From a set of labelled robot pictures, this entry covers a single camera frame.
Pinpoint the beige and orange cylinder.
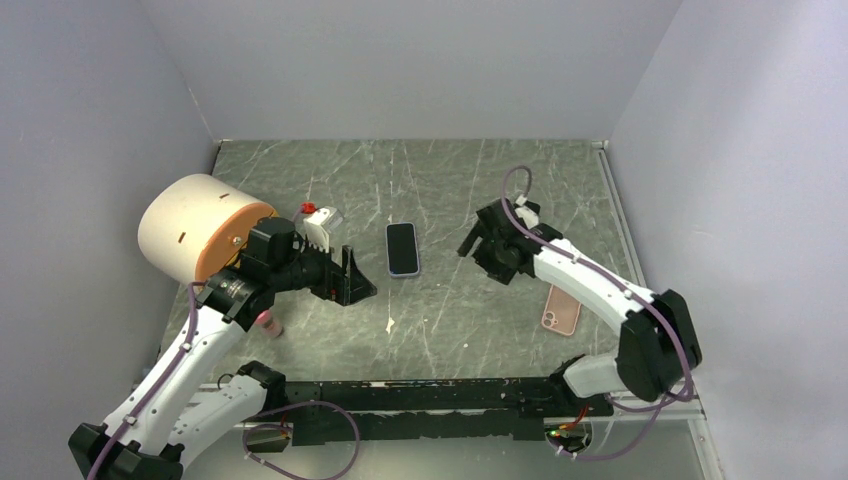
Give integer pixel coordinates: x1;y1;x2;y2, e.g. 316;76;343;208
137;174;277;285

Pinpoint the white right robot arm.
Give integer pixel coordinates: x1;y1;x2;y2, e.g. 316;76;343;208
458;200;703;415

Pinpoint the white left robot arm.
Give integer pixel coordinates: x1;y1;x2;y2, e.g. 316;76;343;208
68;217;377;479

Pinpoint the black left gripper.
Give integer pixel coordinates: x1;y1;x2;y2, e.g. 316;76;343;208
270;233;376;305

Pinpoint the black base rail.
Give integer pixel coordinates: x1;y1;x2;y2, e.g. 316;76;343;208
250;377;613;446

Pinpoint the lavender phone case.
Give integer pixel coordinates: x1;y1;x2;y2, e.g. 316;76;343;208
385;221;422;280

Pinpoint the pink phone case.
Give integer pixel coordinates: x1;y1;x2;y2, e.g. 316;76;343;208
540;285;581;337

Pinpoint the pink capped small bottle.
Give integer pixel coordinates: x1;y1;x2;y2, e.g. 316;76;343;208
255;310;284;338

